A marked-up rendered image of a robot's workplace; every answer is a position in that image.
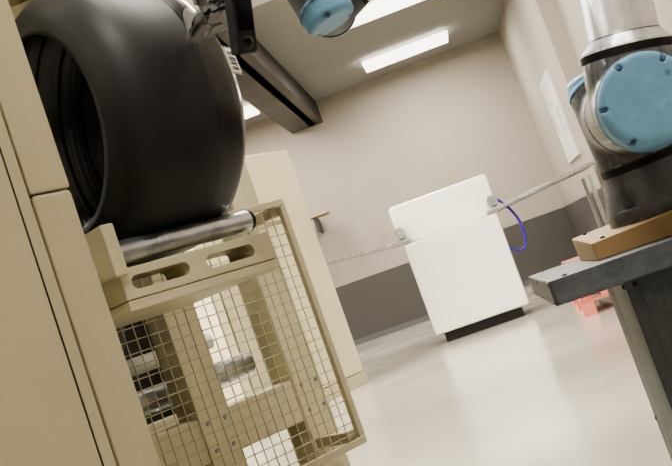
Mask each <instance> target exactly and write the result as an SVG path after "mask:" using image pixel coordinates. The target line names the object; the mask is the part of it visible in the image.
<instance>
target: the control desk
mask: <svg viewBox="0 0 672 466"><path fill-rule="evenodd" d="M68 187H69V183H68V180H67V177H66V174H65V171H64V168H63V165H62V162H61V159H60V156H59V153H58V150H57V147H56V144H55V141H54V138H53V135H52V132H51V129H50V126H49V123H48V120H47V117H46V114H45V111H44V108H43V104H42V101H41V98H40V95H39V92H38V89H37V86H36V83H35V80H34V77H33V74H32V71H31V68H30V65H29V62H28V59H27V56H26V53H25V50H24V47H23V44H22V41H21V38H20V35H19V32H18V29H17V26H16V23H15V20H14V17H13V14H12V11H11V8H10V5H9V2H8V0H0V466H161V464H160V461H159V458H158V455H157V452H156V449H155V446H154V443H153V440H152V437H151V434H150V431H149V428H148V425H147V422H146V419H145V416H144V413H143V410H142V407H141V404H140V401H139V398H138V395H137V392H136V389H135V386H134V383H133V380H132V377H131V374H130V371H129V368H128V365H127V362H126V359H125V356H124V353H123V349H122V346H121V343H120V340H119V337H118V334H117V331H116V328H115V325H114V322H113V319H112V316H111V313H110V310H109V307H108V304H107V301H106V298H105V295H104V292H103V289H102V286H101V283H100V280H99V277H98V274H97V271H96V268H95V265H94V262H93V259H92V256H91V253H90V250H89V247H88V244H87V241H86V238H85V235H84V232H83V229H82V226H81V223H80V220H79V216H78V213H77V210H76V207H75V204H74V201H73V198H72V195H71V193H70V191H69V190H65V189H67V188H68ZM29 198H30V199H29Z"/></svg>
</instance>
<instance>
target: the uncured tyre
mask: <svg viewBox="0 0 672 466"><path fill-rule="evenodd" d="M185 8H189V9H190V10H191V11H192V12H193V13H194V12H195V11H196V10H195V9H194V8H193V7H192V6H191V5H189V4H188V3H187V2H186V1H185V0H31V1H30V2H29V3H28V4H27V5H26V6H25V7H24V8H23V9H22V11H21V12H20V13H19V15H18V16H17V18H16V19H15V23H16V26H17V29H18V32H19V35H20V38H21V41H22V44H23V47H24V50H25V53H26V56H27V59H28V62H29V65H30V68H31V71H32V74H33V77H34V80H35V83H36V86H37V89H38V92H39V95H40V98H41V101H42V104H43V108H44V111H45V114H46V117H47V120H48V123H49V126H50V129H51V132H52V135H53V138H54V141H55V144H56V147H57V150H58V153H59V156H60V159H61V162H62V165H63V168H64V171H65V174H66V177H67V180H68V183H69V187H68V188H67V189H65V190H69V191H70V193H71V195H72V198H73V201H74V204H75V207H76V210H77V213H78V216H79V220H80V223H81V226H82V229H83V232H84V235H85V234H87V233H88V232H90V231H92V230H93V229H95V228H97V227H98V226H100V225H104V224H108V223H112V224H113V227H114V230H115V233H116V236H117V239H118V241H119V240H123V239H127V238H131V237H136V236H140V235H144V234H148V233H152V232H156V231H160V230H165V229H169V228H173V227H177V226H181V225H185V224H189V223H193V222H198V221H202V220H206V219H210V218H214V217H217V216H218V214H219V211H220V209H221V207H222V206H225V205H227V204H229V203H231V204H230V206H229V209H228V211H227V213H226V214H228V212H229V210H230V208H231V206H232V203H233V200H234V198H235V195H236V192H237V189H238V186H239V183H240V179H241V175H242V171H243V166H244V159H245V147H246V129H245V117H244V109H243V103H242V98H241V94H240V90H239V86H238V82H237V79H236V76H235V74H234V73H232V72H231V69H230V67H229V64H228V62H227V59H226V57H225V55H224V52H223V50H222V47H221V46H222V45H221V43H220V42H219V40H218V39H217V37H216V36H214V37H212V38H210V39H208V40H206V41H204V42H202V43H200V44H195V45H188V43H187V41H186V36H187V35H186V34H187V29H186V25H185V21H184V17H183V11H184V9H185ZM190 201H192V203H189V204H184V205H180V206H175V207H171V208H167V209H162V208H164V207H168V206H173V205H177V204H182V203H186V202H190Z"/></svg>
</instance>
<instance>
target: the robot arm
mask: <svg viewBox="0 0 672 466"><path fill-rule="evenodd" d="M192 1H193V3H194V5H198V7H199V9H198V10H196V11H195V12H194V13H193V12H192V11H191V10H190V9H189V8H185V9H184V11H183V17H184V21H185V25H186V29H187V34H186V35H187V36H186V41H187V43H188V45H195V44H200V43H202V42H204V41H206V40H208V39H210V38H212V37H214V36H215V35H217V34H219V33H221V32H222V31H224V30H225V29H227V28H228V32H229V40H230V48H231V54H232V55H245V54H251V53H255V52H257V42H256V34H255V26H254V17H253V9H252V1H251V0H192ZM287 1H288V2H289V4H290V6H291V7H292V9H293V10H294V12H295V14H296V15H297V17H298V19H299V20H300V24H301V26H302V27H303V28H304V29H305V30H306V31H307V33H308V34H310V35H311V36H321V37H325V38H336V37H339V36H342V35H344V34H345V33H346V32H348V31H349V30H350V28H351V27H352V26H353V24H354V22H355V19H356V16H357V15H358V14H359V13H360V12H361V11H362V10H363V9H364V8H365V7H366V5H367V4H368V3H369V2H370V1H371V0H287ZM580 2H581V6H582V11H583V16H584V20H585V25H586V30H587V35H588V39H589V43H588V46H587V48H586V49H585V51H584V52H583V54H582V55H581V57H580V62H581V67H582V72H583V73H582V74H581V75H579V76H577V77H576V78H574V79H573V80H572V81H571V82H570V83H569V84H568V86H567V94H568V97H569V103H570V106H571V107H572V109H573V111H574V113H575V116H576V118H577V120H578V123H579V125H580V128H581V130H582V132H583V135H584V137H585V139H586V142H587V144H588V146H589V149H590V151H591V154H592V156H593V158H594V161H595V163H596V165H597V168H598V170H599V173H600V175H601V177H602V180H603V182H604V185H605V195H606V218H607V221H608V223H609V226H610V228H611V229H616V228H620V227H624V226H627V225H631V224H634V223H637V222H640V221H643V220H646V219H648V218H651V217H654V216H657V215H659V214H662V213H665V212H667V211H670V210H672V33H670V32H668V31H667V30H665V29H663V28H662V27H660V25H659V23H658V18H657V13H656V9H655V4H654V0H580Z"/></svg>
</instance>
